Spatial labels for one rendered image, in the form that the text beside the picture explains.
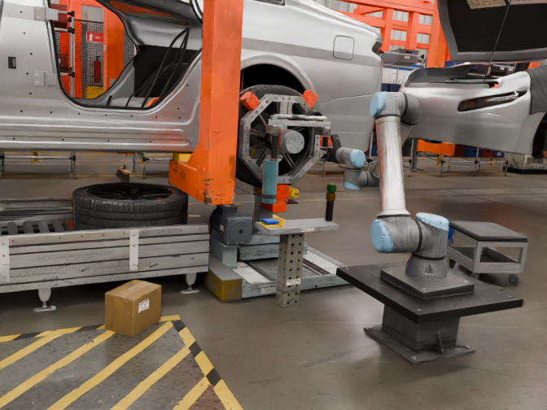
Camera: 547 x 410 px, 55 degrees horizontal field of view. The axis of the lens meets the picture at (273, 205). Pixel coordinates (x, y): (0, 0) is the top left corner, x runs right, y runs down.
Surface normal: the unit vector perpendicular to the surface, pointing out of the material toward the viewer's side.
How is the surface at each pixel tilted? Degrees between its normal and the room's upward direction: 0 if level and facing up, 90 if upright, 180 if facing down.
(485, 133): 103
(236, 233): 90
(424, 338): 90
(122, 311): 90
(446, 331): 90
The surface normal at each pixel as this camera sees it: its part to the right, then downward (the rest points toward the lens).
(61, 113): 0.46, 0.24
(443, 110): -0.84, 0.00
